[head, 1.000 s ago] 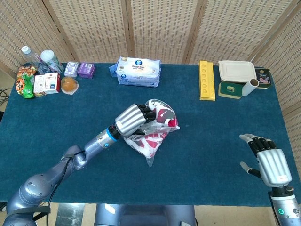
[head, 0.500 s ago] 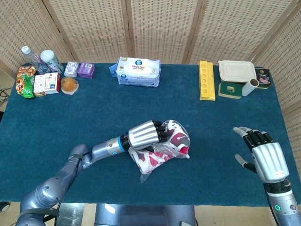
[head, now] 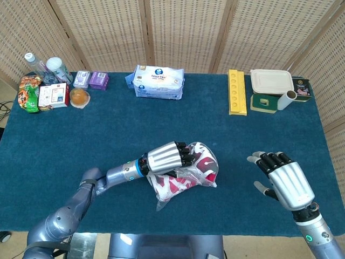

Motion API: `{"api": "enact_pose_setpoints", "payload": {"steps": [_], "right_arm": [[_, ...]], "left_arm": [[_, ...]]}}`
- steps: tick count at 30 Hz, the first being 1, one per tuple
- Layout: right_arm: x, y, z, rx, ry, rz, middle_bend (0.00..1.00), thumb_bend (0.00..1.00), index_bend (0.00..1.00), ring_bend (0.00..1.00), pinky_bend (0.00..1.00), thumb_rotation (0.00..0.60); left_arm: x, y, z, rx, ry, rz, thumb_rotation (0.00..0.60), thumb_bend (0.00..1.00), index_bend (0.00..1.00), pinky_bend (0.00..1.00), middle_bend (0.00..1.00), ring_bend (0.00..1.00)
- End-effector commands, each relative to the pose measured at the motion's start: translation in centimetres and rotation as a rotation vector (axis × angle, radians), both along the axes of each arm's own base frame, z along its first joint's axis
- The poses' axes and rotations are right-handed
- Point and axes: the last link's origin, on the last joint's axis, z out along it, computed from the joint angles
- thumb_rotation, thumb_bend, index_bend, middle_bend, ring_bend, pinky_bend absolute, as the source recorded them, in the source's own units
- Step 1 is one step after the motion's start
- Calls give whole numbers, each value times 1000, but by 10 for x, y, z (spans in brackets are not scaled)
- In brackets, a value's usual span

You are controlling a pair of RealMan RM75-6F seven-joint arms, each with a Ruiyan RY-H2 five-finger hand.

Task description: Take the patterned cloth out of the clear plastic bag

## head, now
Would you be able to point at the orange jelly cup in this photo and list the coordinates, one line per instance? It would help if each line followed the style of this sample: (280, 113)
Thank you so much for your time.
(79, 97)

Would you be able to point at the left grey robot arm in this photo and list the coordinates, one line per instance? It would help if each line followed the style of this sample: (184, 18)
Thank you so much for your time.
(67, 213)

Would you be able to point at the blue carpet table mat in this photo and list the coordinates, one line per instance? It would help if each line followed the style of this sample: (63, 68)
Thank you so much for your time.
(188, 121)

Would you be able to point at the green gold box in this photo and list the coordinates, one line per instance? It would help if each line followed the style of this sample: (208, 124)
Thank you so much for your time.
(262, 103)

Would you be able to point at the white cap drink bottle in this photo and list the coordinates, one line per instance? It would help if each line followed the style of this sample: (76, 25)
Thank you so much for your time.
(56, 66)

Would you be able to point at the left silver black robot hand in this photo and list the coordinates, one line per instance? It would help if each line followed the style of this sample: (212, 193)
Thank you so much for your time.
(164, 157)

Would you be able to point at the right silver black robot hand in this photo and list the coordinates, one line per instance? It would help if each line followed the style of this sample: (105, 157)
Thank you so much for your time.
(291, 186)

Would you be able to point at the yellow tray with holes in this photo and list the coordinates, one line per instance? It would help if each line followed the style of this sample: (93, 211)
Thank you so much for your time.
(237, 108)

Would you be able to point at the clear water bottle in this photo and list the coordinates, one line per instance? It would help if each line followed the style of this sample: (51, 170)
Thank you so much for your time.
(33, 64)

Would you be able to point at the white paper roll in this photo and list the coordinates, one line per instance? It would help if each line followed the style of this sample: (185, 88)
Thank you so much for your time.
(284, 102)

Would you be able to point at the beige lidded lunch box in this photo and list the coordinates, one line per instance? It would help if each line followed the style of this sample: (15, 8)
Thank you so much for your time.
(270, 81)

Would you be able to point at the white blue tissue pack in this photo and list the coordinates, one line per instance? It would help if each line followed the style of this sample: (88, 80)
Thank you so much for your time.
(159, 83)

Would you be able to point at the clear plastic bag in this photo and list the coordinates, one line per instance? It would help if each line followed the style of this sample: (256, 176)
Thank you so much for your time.
(207, 183)

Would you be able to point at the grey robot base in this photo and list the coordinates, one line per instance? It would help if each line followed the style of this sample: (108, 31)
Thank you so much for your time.
(161, 246)

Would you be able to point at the steel floor plate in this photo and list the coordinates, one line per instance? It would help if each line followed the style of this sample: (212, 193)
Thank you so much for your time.
(85, 246)

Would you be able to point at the dark luncheon meat tin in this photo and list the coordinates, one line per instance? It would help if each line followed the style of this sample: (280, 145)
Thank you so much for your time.
(303, 87)

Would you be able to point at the white red carton box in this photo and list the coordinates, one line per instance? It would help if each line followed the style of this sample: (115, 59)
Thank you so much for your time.
(52, 95)

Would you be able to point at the purple small box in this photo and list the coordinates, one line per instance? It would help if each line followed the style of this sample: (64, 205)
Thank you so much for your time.
(98, 79)

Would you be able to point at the lavender clear soap pack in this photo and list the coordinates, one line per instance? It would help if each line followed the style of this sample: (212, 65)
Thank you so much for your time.
(81, 79)

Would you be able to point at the orange green snack bag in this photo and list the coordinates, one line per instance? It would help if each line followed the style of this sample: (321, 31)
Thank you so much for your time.
(25, 97)

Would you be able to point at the black caster wheel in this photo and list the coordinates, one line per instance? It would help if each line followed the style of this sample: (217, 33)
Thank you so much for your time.
(5, 237)

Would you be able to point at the red white patterned garment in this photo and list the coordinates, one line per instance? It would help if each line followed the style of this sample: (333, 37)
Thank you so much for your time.
(207, 164)

